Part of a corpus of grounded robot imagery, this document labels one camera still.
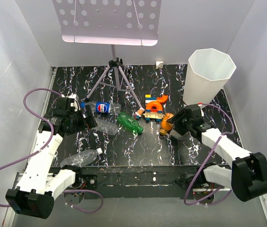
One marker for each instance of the crushed clear bottle white cap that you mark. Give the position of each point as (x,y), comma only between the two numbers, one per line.
(83,158)

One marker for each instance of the orange curved toy piece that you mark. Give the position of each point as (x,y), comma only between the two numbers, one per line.
(156,106)

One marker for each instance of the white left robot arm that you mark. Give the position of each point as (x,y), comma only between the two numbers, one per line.
(34,195)

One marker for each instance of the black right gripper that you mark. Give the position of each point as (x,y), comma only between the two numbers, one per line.
(178,127)

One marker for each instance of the yellow white blue toy bricks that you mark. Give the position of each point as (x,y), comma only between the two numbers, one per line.
(149,98)

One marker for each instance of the white perforated music stand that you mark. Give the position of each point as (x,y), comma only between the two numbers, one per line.
(112,22)

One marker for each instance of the white octagonal plastic bin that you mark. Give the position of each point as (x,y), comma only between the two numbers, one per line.
(208,70)

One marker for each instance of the Pepsi label plastic bottle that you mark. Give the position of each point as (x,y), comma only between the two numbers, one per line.
(103,107)

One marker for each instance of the beige toy brick vehicle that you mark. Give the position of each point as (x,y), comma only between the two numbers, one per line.
(153,116)

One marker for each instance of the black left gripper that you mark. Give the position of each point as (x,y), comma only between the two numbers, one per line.
(89,121)

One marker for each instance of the small white wall bracket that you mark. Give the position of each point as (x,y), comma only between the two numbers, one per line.
(159,65)

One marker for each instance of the large clear plastic bottle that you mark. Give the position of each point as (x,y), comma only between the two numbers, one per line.
(106,127)

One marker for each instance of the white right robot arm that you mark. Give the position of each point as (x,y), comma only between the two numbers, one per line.
(246,176)

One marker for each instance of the small colourful toy figure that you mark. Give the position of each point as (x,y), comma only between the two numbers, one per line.
(138,114)

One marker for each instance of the orange bottle gold cap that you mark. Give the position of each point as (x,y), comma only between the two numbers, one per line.
(166,127)

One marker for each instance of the green plastic bottle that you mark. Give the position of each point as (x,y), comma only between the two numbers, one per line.
(129,123)

